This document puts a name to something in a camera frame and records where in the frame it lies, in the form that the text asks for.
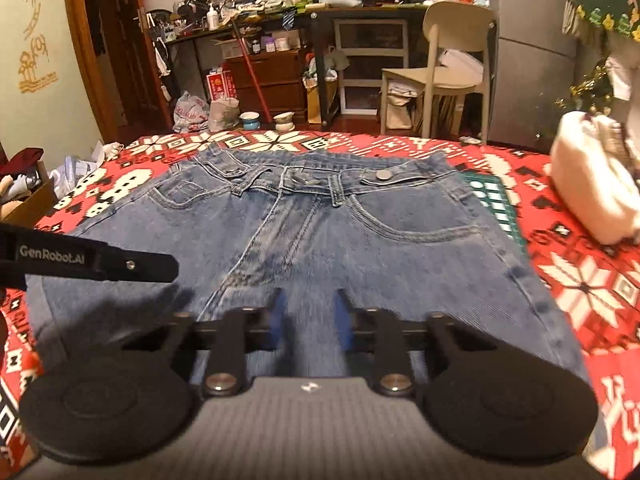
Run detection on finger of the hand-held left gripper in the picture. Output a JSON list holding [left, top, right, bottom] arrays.
[[102, 246, 180, 283]]

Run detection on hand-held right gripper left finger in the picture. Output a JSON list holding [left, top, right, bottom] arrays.
[[122, 287, 288, 397]]

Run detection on gold wall decal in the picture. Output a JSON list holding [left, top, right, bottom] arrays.
[[16, 0, 60, 95]]

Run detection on white plastic drawer unit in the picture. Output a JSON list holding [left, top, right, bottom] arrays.
[[332, 17, 411, 117]]

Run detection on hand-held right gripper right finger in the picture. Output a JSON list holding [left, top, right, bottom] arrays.
[[334, 288, 501, 397]]

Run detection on white crumpled paper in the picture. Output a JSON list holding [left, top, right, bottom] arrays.
[[49, 140, 125, 200]]

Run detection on red printed blanket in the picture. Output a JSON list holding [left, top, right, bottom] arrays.
[[0, 130, 640, 480]]

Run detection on white red plastic bag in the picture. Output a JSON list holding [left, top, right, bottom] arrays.
[[172, 91, 211, 134]]

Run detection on white bag of clothes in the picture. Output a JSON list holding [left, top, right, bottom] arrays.
[[549, 111, 640, 246]]

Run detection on wooden door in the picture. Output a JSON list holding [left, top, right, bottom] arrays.
[[60, 0, 173, 143]]

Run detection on brown wooden drawer cabinet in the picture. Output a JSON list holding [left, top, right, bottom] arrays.
[[222, 49, 308, 113]]

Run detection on red broom handle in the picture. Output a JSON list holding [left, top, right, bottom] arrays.
[[230, 15, 273, 121]]

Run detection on brown paper bag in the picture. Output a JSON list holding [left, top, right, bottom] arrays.
[[305, 77, 341, 125]]

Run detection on dark desk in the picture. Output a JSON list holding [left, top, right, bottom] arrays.
[[165, 2, 436, 128]]

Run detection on white paper sack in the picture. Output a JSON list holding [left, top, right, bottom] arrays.
[[207, 96, 242, 132]]

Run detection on white hanging cloth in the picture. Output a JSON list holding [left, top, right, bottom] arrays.
[[605, 52, 633, 101]]

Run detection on small christmas tree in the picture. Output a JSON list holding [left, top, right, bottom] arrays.
[[555, 62, 616, 116]]

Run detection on red cardboard box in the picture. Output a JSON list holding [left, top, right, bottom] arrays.
[[206, 69, 238, 103]]

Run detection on beige plastic chair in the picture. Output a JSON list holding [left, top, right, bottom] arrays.
[[380, 1, 498, 143]]

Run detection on white tote bag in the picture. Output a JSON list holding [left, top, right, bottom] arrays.
[[386, 80, 418, 131]]

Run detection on grey refrigerator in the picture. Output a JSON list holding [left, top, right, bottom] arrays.
[[470, 0, 581, 153]]

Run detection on green cutting mat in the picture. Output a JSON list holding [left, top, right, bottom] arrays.
[[460, 172, 528, 251]]

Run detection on blue denim shorts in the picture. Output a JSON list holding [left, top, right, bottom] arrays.
[[25, 145, 591, 386]]

